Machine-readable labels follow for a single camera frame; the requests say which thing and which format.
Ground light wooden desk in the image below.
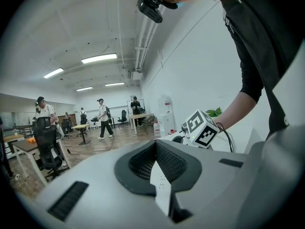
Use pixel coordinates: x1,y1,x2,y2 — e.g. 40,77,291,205
71,124,92,146
129,113,154,135

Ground white ceiling pipes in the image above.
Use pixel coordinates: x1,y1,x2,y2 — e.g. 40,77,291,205
134,15,159,73

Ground green leafy plant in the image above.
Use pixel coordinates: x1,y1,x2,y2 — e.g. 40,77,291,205
205,107,223,117

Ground person's right forearm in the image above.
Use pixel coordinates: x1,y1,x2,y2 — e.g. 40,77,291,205
213,91,259,131

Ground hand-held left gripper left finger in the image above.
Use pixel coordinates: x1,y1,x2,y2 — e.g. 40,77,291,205
33,139,172,229

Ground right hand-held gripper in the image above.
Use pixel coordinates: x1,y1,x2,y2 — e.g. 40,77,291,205
181,109,221,150

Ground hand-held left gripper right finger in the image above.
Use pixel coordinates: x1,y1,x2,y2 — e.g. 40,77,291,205
154,139,254,229

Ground wooden desk white legs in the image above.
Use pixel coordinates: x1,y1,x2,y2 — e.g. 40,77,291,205
11,137,70,188

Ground person's black garment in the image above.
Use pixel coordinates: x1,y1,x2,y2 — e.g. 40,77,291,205
219,0,305,140

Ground black head camera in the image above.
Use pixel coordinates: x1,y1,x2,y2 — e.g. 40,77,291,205
137,0,164,24

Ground clear water jug red cap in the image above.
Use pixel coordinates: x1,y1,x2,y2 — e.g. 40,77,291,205
153,120,162,138

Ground black office chair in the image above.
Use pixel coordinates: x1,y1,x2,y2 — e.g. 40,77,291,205
117,109,128,128
33,116,70,181

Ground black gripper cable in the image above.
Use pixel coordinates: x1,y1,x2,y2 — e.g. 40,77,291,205
215,122,236,153

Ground white water dispenser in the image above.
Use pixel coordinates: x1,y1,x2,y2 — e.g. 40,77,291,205
157,94,177,138

